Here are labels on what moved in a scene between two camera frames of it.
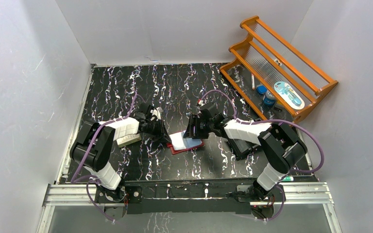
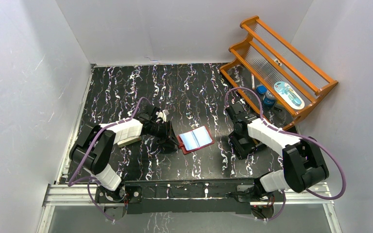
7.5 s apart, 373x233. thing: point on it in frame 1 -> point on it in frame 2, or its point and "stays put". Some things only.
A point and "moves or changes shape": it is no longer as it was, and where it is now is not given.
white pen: (253, 83) stays put
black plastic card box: (241, 148) stays put
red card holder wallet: (179, 143) moves or changes shape
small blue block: (262, 89) stays put
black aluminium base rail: (188, 196) stays put
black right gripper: (194, 120) -> (246, 137)
